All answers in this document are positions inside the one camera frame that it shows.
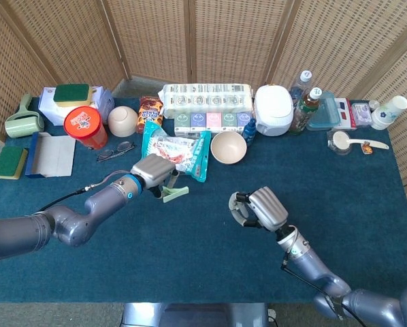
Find green tea bottle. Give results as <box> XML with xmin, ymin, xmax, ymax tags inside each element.
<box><xmin>289</xmin><ymin>87</ymin><xmax>323</xmax><ymax>136</ymax></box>

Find rattan folding screen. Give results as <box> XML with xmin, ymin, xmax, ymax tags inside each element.
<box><xmin>0</xmin><ymin>0</ymin><xmax>407</xmax><ymax>246</ymax></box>

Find white plastic spoon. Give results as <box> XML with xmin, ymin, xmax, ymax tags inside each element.
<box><xmin>331</xmin><ymin>130</ymin><xmax>390</xmax><ymax>151</ymax></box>

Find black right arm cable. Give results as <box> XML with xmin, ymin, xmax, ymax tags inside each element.
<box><xmin>280</xmin><ymin>234</ymin><xmax>365</xmax><ymax>327</ymax></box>

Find green yellow sponge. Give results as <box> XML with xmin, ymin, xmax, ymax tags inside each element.
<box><xmin>52</xmin><ymin>83</ymin><xmax>93</xmax><ymax>108</ymax></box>
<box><xmin>0</xmin><ymin>146</ymin><xmax>29</xmax><ymax>181</ymax></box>

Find overturned beige bowl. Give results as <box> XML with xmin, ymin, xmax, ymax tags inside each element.
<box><xmin>107</xmin><ymin>106</ymin><xmax>139</xmax><ymax>138</ymax></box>

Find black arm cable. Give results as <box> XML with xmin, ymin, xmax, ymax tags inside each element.
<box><xmin>280</xmin><ymin>234</ymin><xmax>365</xmax><ymax>327</ymax></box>
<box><xmin>36</xmin><ymin>169</ymin><xmax>137</xmax><ymax>213</ymax></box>

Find white rice cooker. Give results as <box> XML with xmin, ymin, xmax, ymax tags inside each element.
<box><xmin>254</xmin><ymin>84</ymin><xmax>295</xmax><ymax>138</ymax></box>

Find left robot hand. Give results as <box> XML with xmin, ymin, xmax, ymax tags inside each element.
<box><xmin>130</xmin><ymin>153</ymin><xmax>180</xmax><ymax>200</ymax></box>

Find red instant noodle cup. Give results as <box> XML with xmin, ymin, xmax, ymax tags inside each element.
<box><xmin>63</xmin><ymin>106</ymin><xmax>109</xmax><ymax>151</ymax></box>

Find pink tissue packet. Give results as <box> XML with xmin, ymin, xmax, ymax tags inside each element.
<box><xmin>206</xmin><ymin>112</ymin><xmax>224</xmax><ymax>134</ymax></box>

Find clear glass cup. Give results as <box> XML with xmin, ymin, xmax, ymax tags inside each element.
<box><xmin>327</xmin><ymin>129</ymin><xmax>353</xmax><ymax>157</ymax></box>

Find white plastic bag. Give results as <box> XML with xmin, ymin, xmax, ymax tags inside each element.
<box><xmin>38</xmin><ymin>86</ymin><xmax>116</xmax><ymax>127</ymax></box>

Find green lint roller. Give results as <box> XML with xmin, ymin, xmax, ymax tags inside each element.
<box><xmin>4</xmin><ymin>93</ymin><xmax>46</xmax><ymax>139</ymax></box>

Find light green card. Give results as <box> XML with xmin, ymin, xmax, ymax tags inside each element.
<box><xmin>162</xmin><ymin>185</ymin><xmax>191</xmax><ymax>204</ymax></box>

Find stacked paper cups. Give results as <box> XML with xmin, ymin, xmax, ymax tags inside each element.
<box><xmin>370</xmin><ymin>95</ymin><xmax>407</xmax><ymax>131</ymax></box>

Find blue table cloth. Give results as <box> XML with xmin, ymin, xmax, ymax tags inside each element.
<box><xmin>0</xmin><ymin>97</ymin><xmax>407</xmax><ymax>305</ymax></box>

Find toilet paper roll pack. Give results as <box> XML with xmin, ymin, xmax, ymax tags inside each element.
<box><xmin>161</xmin><ymin>82</ymin><xmax>255</xmax><ymax>120</ymax></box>

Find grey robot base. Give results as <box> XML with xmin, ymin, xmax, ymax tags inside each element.
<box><xmin>121</xmin><ymin>302</ymin><xmax>270</xmax><ymax>327</ymax></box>

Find clear container blue lid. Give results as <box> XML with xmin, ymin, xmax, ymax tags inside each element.
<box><xmin>306</xmin><ymin>91</ymin><xmax>342</xmax><ymax>131</ymax></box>

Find teal snack bag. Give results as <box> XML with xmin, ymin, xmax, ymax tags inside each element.
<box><xmin>140</xmin><ymin>121</ymin><xmax>212</xmax><ymax>183</ymax></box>

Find small blue bottle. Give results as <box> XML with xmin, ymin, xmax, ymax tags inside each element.
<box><xmin>242</xmin><ymin>117</ymin><xmax>258</xmax><ymax>148</ymax></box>

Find red white box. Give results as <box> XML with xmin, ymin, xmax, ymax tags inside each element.
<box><xmin>333</xmin><ymin>97</ymin><xmax>358</xmax><ymax>131</ymax></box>

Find brown orange cookie pack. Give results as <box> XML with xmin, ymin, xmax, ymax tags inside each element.
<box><xmin>135</xmin><ymin>95</ymin><xmax>165</xmax><ymax>135</ymax></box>

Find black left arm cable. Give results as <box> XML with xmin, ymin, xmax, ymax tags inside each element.
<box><xmin>36</xmin><ymin>169</ymin><xmax>137</xmax><ymax>213</ymax></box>

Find black rimmed glasses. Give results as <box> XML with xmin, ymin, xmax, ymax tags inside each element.
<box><xmin>95</xmin><ymin>140</ymin><xmax>137</xmax><ymax>163</ymax></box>

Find purple clear box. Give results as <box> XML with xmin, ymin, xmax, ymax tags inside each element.
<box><xmin>351</xmin><ymin>102</ymin><xmax>374</xmax><ymax>128</ymax></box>

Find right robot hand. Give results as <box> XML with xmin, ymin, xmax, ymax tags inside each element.
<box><xmin>228</xmin><ymin>186</ymin><xmax>289</xmax><ymax>232</ymax></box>

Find clear water bottle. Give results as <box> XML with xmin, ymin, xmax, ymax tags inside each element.
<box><xmin>289</xmin><ymin>69</ymin><xmax>314</xmax><ymax>105</ymax></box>

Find green tissue packet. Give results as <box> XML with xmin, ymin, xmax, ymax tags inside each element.
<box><xmin>222</xmin><ymin>112</ymin><xmax>239</xmax><ymax>133</ymax></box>
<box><xmin>174</xmin><ymin>112</ymin><xmax>192</xmax><ymax>137</ymax></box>

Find blue open cardboard box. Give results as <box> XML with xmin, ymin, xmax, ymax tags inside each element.
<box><xmin>25</xmin><ymin>131</ymin><xmax>77</xmax><ymax>179</ymax></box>

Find upright beige bowl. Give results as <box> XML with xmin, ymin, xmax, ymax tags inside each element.
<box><xmin>210</xmin><ymin>130</ymin><xmax>248</xmax><ymax>166</ymax></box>

